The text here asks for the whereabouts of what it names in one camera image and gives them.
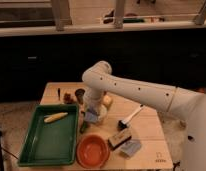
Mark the grey blue sponge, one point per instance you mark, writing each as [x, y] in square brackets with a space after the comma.
[129, 148]

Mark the small brown toy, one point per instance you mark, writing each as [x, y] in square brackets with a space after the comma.
[67, 99]

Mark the wooden table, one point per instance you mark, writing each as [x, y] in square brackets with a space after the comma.
[146, 127]

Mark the green plastic tray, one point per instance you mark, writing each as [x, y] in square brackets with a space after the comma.
[50, 144]

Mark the black pen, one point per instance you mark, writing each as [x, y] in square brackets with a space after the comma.
[58, 91]

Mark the wooden block eraser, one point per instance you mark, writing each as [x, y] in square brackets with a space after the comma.
[119, 138]

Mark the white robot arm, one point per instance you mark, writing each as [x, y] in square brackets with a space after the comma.
[189, 106]

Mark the green cucumber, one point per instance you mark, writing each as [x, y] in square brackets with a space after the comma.
[84, 124]

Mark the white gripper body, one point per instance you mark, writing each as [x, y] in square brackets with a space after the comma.
[94, 105]

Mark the orange bowl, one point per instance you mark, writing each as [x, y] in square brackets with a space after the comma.
[92, 152]

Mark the yellow fruit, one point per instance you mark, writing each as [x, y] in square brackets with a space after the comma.
[107, 101]

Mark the dark metal cup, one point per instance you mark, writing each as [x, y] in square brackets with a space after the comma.
[79, 93]

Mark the white cup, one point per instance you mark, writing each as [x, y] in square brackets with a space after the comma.
[102, 113]

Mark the yellow corn cob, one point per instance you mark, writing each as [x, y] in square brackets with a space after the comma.
[54, 117]

